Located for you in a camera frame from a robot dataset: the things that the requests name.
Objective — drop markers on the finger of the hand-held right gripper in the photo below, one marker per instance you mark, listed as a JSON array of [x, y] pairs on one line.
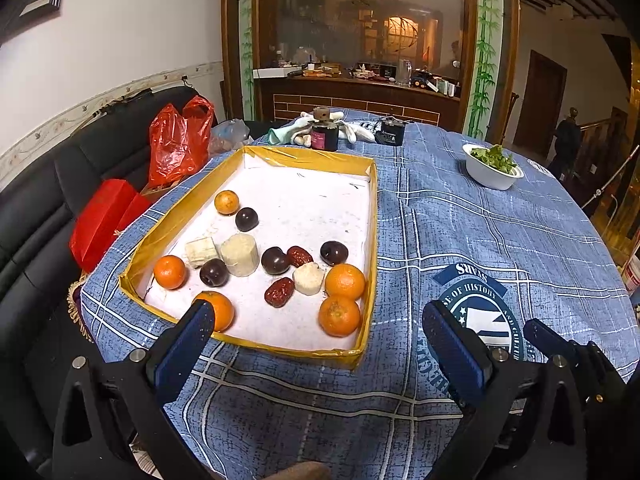
[[547, 337]]

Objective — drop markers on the white flat box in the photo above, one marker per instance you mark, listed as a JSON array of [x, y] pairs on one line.
[[272, 72]]

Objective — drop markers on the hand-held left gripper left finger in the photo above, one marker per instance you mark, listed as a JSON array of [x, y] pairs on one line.
[[182, 347]]

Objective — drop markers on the black box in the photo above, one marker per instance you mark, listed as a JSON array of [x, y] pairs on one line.
[[390, 132]]

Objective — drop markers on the framed wall picture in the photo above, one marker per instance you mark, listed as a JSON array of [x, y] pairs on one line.
[[40, 0]]

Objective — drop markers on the dark jar with cork lid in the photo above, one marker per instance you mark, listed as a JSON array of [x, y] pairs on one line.
[[325, 137]]

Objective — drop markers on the white peeled food chunk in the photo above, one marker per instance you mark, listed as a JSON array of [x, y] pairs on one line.
[[201, 252], [310, 278]]

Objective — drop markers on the wooden mirrored cabinet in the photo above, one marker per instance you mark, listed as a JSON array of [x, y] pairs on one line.
[[310, 97]]

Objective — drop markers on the brown rounded object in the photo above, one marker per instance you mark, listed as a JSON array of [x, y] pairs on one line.
[[300, 471]]

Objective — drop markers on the dark purple plum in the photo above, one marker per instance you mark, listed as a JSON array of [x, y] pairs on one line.
[[214, 273], [275, 260], [246, 219], [334, 253]]

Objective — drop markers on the clear plastic bag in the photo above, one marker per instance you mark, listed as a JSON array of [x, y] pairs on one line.
[[230, 135]]

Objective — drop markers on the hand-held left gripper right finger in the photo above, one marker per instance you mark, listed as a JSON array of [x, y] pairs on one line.
[[455, 352]]

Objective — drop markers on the blue plaid tablecloth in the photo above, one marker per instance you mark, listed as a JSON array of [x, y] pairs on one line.
[[450, 240]]

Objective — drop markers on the white bucket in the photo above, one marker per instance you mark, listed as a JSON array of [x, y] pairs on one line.
[[632, 276]]

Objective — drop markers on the black leather sofa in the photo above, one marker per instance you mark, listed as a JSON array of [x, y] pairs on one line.
[[40, 200]]

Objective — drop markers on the pile of assorted small items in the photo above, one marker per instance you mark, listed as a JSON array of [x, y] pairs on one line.
[[380, 72]]

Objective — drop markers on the large white cylindrical food chunk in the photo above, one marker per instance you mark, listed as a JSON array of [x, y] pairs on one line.
[[240, 255]]

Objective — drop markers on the orange tangerine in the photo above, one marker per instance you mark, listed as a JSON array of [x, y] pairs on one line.
[[345, 281], [170, 272], [223, 310], [340, 316], [226, 202]]

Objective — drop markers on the dark figurine statue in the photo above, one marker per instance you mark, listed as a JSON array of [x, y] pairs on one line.
[[569, 135]]

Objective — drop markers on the dark wooden door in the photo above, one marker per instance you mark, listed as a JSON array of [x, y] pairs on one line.
[[540, 105]]

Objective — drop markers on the red jujube date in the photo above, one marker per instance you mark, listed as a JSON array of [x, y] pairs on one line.
[[279, 292], [300, 256]]

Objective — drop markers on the red plastic bag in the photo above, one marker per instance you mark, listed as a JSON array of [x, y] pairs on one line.
[[175, 150]]

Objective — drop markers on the green leafy vegetables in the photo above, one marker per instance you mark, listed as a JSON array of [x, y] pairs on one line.
[[495, 157]]

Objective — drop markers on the red fringed cloth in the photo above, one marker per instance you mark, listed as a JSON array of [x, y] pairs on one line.
[[75, 305]]

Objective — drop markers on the yellow-edged white tray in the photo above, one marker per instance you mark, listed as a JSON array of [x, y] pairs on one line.
[[310, 200]]

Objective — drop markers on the wooden stair railing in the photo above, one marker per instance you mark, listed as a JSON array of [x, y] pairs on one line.
[[607, 160]]

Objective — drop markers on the white patterned cloth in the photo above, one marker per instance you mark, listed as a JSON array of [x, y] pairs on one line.
[[357, 131]]

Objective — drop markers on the white bowl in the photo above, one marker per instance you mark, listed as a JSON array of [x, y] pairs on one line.
[[487, 180]]

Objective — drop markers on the pale green cloth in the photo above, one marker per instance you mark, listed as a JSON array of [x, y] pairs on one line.
[[285, 132]]

